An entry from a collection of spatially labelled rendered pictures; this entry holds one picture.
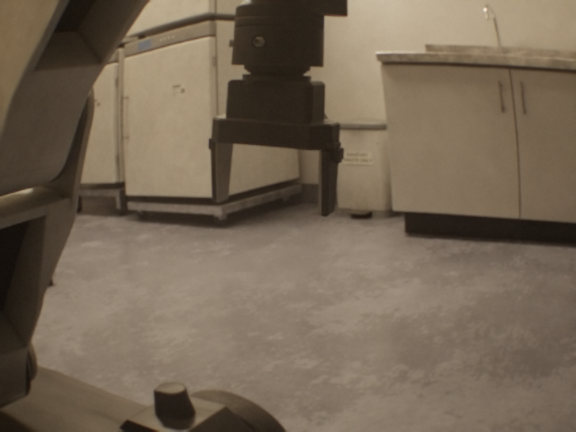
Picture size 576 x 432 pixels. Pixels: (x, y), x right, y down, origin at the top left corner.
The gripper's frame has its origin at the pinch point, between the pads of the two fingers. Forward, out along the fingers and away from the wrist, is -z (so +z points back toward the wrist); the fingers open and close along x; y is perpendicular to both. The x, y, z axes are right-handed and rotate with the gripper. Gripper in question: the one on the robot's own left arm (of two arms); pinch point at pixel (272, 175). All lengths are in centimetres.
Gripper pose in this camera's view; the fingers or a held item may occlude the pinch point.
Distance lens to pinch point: 61.8
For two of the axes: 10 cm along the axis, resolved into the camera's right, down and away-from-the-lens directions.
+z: 0.4, -9.7, -2.6
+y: 3.8, -2.3, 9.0
